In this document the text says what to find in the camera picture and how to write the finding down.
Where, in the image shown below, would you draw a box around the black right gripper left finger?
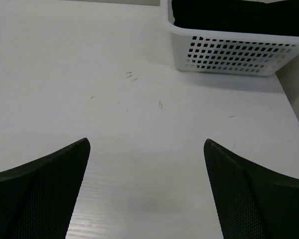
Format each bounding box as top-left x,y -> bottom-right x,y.
0,138 -> 91,239

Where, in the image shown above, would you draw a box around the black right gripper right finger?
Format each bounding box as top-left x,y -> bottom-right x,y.
204,139 -> 299,239

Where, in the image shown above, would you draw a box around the black skirt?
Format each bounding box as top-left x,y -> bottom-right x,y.
171,0 -> 299,36

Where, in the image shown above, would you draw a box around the white perforated plastic basket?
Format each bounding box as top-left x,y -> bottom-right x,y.
160,0 -> 299,76

